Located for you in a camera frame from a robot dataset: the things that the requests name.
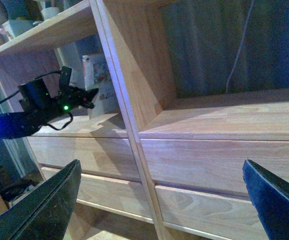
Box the pale blue container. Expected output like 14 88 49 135
0 19 43 42

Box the white hanging cable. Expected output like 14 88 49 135
225 0 255 95

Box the white illustrated book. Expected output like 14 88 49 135
82 54 120 119

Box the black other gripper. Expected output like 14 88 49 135
18 78 99 118

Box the black cable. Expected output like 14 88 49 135
0 70 74 131

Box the white cup on shelf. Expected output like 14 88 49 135
41 7 60 21

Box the light wooden bookshelf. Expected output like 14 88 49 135
0 0 289 240

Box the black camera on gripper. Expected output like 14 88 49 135
59 66 72 91

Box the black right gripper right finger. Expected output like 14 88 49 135
242 159 289 240

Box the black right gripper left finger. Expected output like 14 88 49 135
0 159 82 240

